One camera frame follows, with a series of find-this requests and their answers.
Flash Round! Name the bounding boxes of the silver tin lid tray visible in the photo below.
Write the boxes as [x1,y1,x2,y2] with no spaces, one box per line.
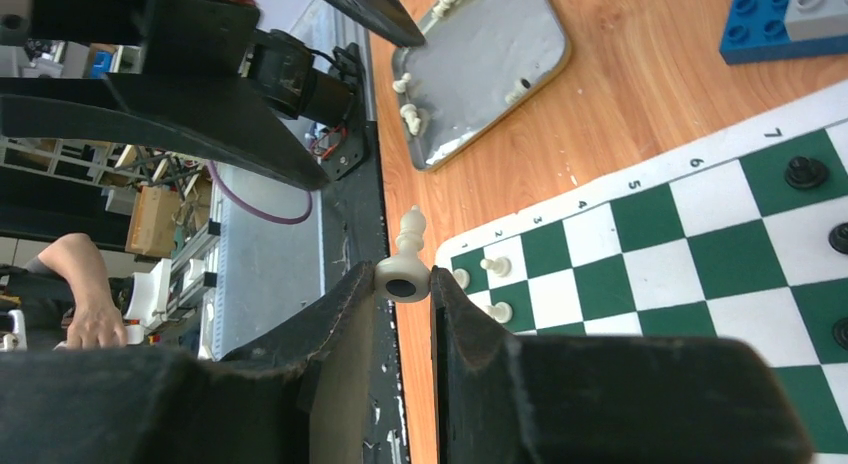
[391,0,572,171]

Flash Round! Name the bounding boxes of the grey and blue brick stack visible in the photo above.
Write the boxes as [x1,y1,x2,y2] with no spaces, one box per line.
[719,0,847,65]

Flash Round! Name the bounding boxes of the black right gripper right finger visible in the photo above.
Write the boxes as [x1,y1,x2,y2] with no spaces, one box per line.
[430,267,814,463]

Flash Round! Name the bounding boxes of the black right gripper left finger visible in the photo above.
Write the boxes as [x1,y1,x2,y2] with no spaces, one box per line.
[1,261,375,463]

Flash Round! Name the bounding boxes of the white rook in tray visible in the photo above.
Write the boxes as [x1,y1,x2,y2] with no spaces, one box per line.
[505,78,532,105]

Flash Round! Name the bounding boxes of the white bishop piece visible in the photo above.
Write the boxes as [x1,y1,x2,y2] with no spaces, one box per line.
[374,205,430,303]

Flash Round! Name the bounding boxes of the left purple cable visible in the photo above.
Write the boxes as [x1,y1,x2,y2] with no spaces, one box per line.
[206,159,314,226]

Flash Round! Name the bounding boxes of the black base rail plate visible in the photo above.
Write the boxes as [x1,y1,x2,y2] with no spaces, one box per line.
[317,43,412,464]

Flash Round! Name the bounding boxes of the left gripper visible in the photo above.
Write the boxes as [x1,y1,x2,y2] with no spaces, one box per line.
[1,0,330,191]

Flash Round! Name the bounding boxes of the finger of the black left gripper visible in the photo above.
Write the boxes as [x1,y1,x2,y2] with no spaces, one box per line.
[324,0,426,47]

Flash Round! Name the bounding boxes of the person hand in background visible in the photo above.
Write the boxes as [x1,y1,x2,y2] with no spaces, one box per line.
[38,233,128,349]

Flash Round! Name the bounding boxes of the green white chess board mat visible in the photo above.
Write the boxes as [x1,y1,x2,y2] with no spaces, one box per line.
[435,83,847,463]

